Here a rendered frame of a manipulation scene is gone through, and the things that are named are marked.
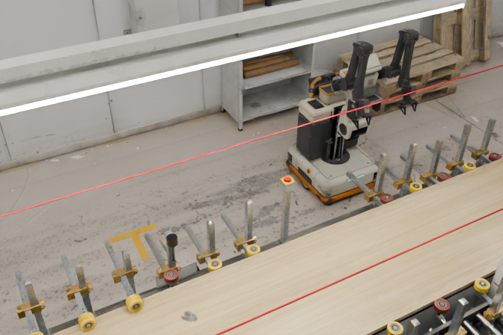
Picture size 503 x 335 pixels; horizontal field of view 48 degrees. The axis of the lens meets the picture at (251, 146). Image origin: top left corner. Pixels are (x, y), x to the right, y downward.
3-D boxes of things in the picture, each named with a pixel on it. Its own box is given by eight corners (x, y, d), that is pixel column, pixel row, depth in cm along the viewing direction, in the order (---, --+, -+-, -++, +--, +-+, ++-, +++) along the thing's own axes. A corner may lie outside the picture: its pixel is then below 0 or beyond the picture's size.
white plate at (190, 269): (156, 288, 333) (155, 276, 327) (197, 272, 343) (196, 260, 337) (156, 289, 332) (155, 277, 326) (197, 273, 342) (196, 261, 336)
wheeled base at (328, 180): (284, 166, 538) (285, 145, 524) (338, 148, 563) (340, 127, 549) (323, 208, 490) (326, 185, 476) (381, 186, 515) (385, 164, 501)
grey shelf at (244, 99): (221, 111, 623) (217, -28, 533) (290, 93, 658) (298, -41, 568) (239, 131, 591) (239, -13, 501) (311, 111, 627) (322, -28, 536)
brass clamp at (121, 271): (111, 277, 311) (110, 271, 308) (135, 268, 316) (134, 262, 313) (114, 284, 306) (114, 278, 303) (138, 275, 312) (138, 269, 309)
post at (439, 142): (424, 191, 417) (436, 138, 389) (427, 190, 418) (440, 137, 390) (427, 194, 415) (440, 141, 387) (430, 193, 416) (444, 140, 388)
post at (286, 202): (278, 241, 365) (281, 188, 339) (285, 238, 367) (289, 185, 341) (282, 245, 362) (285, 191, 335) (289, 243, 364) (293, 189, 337)
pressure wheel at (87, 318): (81, 311, 282) (96, 312, 288) (75, 323, 285) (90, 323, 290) (84, 320, 278) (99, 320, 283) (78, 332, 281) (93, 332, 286)
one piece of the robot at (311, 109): (293, 158, 527) (298, 79, 478) (340, 142, 548) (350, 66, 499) (313, 177, 503) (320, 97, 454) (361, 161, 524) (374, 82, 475)
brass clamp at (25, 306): (17, 311, 291) (15, 305, 288) (43, 301, 296) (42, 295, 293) (19, 320, 287) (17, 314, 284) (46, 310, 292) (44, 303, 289)
